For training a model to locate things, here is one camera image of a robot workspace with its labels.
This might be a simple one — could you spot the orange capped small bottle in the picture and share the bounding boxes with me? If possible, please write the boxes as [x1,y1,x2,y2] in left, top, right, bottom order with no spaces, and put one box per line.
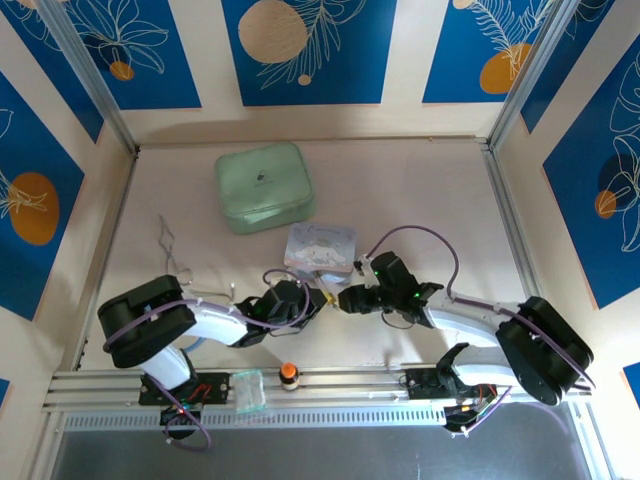
[278,362,302,393]

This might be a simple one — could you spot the clear plastic bag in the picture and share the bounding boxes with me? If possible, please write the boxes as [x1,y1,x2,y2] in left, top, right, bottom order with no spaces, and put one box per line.
[231,369,267,414]

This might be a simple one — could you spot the slotted grey cable duct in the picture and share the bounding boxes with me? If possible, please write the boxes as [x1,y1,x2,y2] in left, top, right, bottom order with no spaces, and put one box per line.
[61,406,452,432]

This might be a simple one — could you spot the aluminium frame rail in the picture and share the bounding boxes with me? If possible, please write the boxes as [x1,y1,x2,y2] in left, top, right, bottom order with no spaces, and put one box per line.
[41,366,594,415]

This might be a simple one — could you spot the cartoon print tin box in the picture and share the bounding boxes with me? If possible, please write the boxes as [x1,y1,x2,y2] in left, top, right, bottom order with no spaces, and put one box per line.
[282,222,359,289]

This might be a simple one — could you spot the brass padlock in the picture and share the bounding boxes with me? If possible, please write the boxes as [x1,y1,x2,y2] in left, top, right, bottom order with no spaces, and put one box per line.
[313,279,339,308]

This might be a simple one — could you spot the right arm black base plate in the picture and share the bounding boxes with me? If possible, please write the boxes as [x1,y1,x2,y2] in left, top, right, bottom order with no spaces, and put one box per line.
[403,368,500,402]

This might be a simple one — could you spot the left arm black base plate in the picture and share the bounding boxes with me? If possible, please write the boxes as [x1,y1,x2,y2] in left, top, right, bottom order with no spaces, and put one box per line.
[138,371,232,407]

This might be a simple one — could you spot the mint green zip case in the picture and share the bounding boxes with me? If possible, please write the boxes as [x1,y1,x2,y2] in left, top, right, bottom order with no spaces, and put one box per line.
[214,141,317,237]

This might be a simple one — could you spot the aluminium frame post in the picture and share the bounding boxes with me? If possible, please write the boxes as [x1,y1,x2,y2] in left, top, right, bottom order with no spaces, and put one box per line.
[37,0,140,154]
[486,0,577,151]

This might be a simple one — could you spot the thin grey string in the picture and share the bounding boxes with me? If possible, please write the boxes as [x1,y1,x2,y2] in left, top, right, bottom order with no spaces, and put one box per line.
[156,213,195,287]

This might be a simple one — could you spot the white wires with connectors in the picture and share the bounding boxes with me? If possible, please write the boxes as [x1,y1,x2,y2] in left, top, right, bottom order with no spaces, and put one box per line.
[188,281,239,305]

